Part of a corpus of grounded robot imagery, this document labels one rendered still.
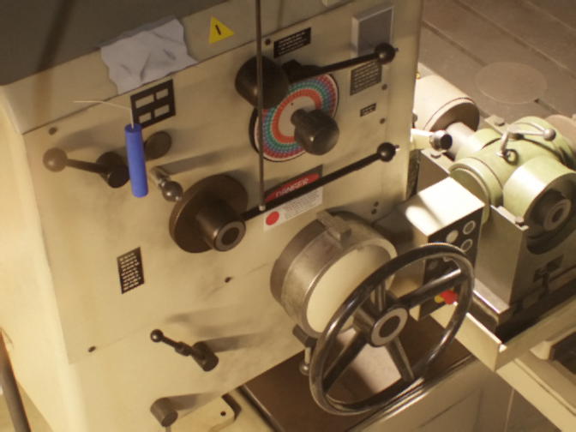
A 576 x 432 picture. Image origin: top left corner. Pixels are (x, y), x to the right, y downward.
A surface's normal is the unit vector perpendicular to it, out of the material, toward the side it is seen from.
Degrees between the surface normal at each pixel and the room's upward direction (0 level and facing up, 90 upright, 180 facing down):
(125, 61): 49
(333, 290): 70
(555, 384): 0
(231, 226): 90
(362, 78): 90
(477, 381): 90
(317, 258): 33
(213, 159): 90
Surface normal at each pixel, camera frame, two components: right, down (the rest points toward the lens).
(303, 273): -0.60, -0.19
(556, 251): 0.59, 0.55
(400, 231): -0.81, 0.40
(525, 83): 0.00, -0.73
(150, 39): 0.39, 0.08
